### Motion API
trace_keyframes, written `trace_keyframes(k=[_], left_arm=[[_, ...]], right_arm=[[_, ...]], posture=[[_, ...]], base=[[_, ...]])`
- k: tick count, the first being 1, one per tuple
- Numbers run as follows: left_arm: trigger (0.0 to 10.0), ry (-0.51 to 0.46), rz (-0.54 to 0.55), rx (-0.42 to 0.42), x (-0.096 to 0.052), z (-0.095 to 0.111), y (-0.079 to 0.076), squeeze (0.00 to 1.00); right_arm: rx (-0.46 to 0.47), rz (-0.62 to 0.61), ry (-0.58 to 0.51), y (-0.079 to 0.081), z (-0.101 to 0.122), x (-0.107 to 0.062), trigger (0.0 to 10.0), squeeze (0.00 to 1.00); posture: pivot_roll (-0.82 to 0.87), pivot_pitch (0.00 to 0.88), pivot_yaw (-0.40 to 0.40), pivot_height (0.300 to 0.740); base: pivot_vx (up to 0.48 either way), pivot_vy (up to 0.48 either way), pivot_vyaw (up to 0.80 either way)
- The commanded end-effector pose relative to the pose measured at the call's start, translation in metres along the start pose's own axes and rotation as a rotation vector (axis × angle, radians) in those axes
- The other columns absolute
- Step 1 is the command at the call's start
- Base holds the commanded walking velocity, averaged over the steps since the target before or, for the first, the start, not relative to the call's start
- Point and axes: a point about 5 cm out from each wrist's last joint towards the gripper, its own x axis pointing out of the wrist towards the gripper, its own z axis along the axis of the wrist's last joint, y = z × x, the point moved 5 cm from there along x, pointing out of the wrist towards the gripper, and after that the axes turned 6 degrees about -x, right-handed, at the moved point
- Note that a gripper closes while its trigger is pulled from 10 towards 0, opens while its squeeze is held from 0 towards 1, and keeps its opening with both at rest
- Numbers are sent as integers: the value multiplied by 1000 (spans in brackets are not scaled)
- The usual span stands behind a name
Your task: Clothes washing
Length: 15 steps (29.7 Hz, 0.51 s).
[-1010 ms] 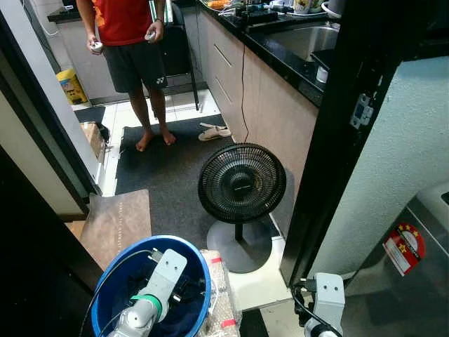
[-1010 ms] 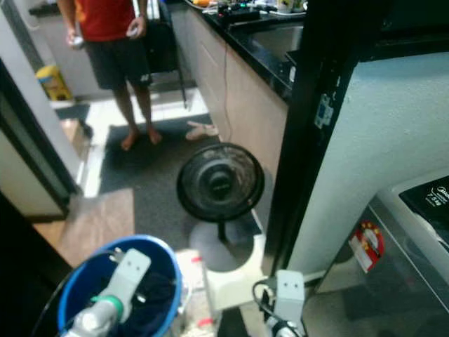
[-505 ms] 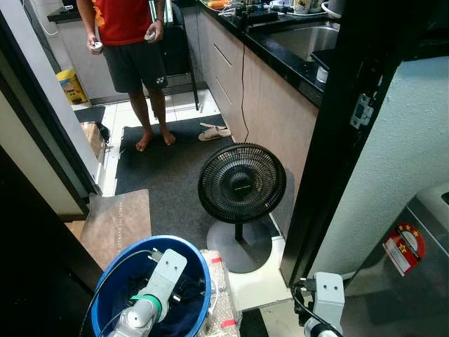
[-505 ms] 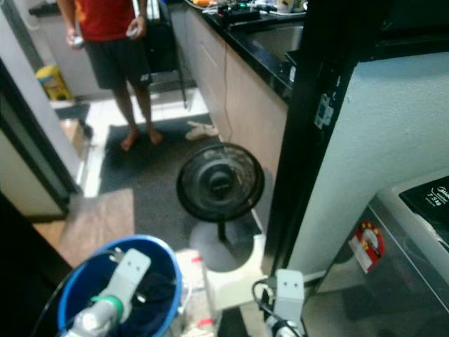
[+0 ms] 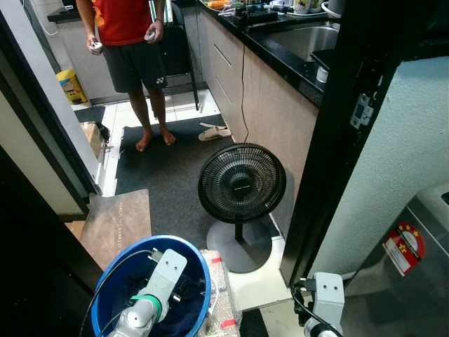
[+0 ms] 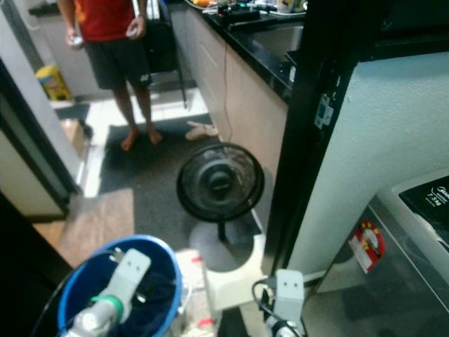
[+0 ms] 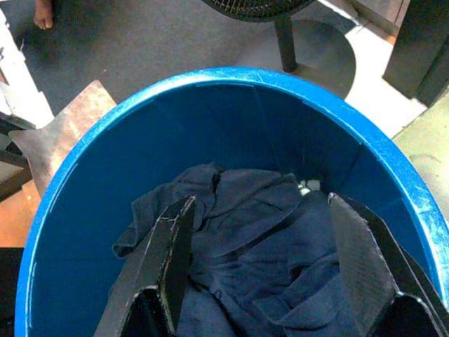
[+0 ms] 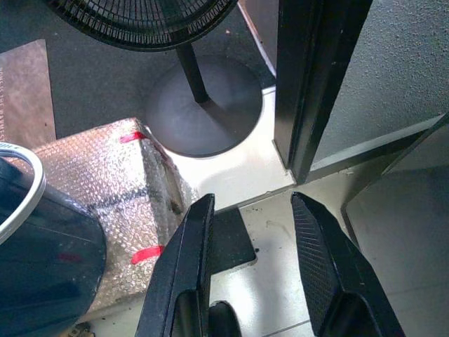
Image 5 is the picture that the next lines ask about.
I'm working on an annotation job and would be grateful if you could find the dark navy garment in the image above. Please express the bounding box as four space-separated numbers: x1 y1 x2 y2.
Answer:
151 279 206 336

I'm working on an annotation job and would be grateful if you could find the red energy label sticker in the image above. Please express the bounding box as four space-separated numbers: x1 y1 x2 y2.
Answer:
383 223 427 277

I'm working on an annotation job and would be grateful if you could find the white door latch plate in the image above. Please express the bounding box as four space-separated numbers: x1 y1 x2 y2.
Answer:
349 93 375 130

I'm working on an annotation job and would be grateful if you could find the steel kitchen sink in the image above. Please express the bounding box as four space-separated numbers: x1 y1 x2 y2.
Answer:
274 24 341 64

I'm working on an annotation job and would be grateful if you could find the kitchen counter with wooden cabinets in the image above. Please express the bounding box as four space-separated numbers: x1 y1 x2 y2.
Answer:
196 0 342 206

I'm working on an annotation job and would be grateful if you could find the white printed mug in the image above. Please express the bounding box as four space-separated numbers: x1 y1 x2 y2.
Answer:
293 0 314 15

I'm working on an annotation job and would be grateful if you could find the black electronic device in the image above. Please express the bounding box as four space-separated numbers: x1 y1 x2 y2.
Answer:
235 4 279 24

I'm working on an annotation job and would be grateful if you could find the bubble wrap package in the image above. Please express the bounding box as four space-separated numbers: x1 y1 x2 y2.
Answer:
199 249 243 333

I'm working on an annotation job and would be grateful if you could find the dark grey carpet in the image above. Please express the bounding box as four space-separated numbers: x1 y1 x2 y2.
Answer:
114 116 283 251

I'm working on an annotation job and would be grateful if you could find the black chair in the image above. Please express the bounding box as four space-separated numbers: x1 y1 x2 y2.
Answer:
158 0 201 112

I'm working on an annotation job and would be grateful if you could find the brown door mat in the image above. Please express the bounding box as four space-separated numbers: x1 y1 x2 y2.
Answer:
79 189 153 271

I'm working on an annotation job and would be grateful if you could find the cardboard box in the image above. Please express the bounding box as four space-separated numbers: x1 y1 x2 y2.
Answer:
79 121 107 164

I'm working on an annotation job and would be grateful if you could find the blue plastic bucket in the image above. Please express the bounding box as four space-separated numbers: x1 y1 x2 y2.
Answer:
91 235 213 337

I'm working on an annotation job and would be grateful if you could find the person in red shirt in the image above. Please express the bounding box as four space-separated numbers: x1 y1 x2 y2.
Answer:
76 0 177 153

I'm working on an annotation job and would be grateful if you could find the yellow plastic container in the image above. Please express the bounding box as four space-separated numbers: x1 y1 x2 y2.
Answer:
56 68 89 105

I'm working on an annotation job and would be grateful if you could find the dark door panel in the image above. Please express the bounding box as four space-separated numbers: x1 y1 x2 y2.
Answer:
0 144 103 337

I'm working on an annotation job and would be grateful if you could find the black door frame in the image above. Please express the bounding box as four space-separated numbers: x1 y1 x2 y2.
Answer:
279 0 449 289

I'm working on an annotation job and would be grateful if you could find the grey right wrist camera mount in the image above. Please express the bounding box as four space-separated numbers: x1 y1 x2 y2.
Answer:
313 272 347 323

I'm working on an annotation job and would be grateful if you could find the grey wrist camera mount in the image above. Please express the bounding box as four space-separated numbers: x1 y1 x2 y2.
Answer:
313 272 347 323
143 249 189 304

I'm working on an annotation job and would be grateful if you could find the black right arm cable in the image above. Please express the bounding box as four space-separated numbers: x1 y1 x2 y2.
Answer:
290 277 318 332

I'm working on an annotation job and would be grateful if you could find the black pedestal fan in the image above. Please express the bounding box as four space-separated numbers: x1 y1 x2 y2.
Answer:
198 143 287 275

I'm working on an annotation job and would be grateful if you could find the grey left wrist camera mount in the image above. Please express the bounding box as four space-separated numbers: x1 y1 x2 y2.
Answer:
143 249 189 304

